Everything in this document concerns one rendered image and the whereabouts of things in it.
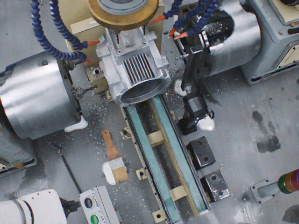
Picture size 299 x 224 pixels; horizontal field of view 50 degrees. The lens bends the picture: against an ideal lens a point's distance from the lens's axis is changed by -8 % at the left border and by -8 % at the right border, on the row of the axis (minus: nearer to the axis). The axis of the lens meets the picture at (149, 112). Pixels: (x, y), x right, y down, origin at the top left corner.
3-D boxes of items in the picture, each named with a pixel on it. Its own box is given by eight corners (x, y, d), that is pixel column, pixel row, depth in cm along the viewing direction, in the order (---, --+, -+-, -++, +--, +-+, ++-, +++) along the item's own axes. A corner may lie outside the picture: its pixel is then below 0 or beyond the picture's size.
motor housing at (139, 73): (98, 62, 121) (91, 34, 103) (148, 45, 123) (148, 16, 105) (117, 112, 115) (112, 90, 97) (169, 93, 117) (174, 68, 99)
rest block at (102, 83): (89, 80, 131) (85, 67, 120) (106, 74, 132) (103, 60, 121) (94, 94, 130) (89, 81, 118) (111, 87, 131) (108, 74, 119)
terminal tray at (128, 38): (105, 36, 107) (103, 24, 100) (136, 26, 108) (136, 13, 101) (117, 67, 103) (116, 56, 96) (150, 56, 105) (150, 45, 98)
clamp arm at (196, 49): (179, 85, 110) (188, 45, 86) (188, 81, 111) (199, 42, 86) (183, 94, 109) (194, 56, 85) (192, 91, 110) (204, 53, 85)
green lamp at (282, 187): (275, 178, 97) (281, 176, 93) (291, 171, 98) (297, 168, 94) (283, 196, 95) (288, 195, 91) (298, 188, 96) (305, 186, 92)
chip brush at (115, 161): (98, 132, 125) (98, 131, 124) (111, 128, 125) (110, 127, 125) (116, 185, 119) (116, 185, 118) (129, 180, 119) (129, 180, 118)
